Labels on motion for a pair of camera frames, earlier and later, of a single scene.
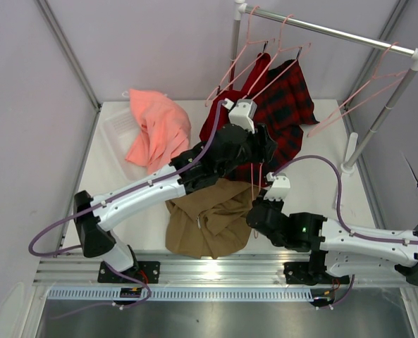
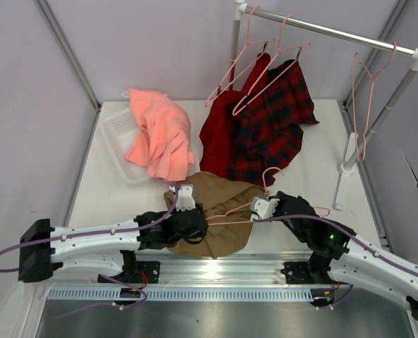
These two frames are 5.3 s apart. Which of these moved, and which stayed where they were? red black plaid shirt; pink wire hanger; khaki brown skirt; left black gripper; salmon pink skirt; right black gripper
Moved: pink wire hanger; left black gripper; right black gripper
Stayed: salmon pink skirt; khaki brown skirt; red black plaid shirt
